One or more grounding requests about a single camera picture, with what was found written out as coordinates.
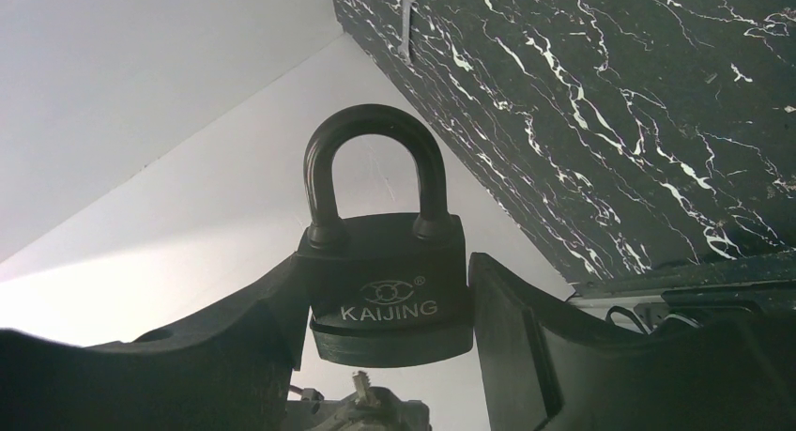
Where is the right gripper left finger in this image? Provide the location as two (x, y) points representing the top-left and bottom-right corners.
(1, 258), (309, 430)

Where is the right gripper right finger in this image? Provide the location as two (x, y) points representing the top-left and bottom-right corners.
(469, 253), (795, 430)

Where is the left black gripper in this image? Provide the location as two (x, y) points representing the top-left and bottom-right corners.
(283, 387), (433, 430)

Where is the black padlock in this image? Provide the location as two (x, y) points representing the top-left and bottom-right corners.
(295, 104), (474, 368)

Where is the small silver key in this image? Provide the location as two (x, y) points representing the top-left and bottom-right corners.
(352, 370), (382, 408)

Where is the silver open-end wrench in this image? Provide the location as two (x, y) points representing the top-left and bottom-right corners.
(398, 0), (417, 65)

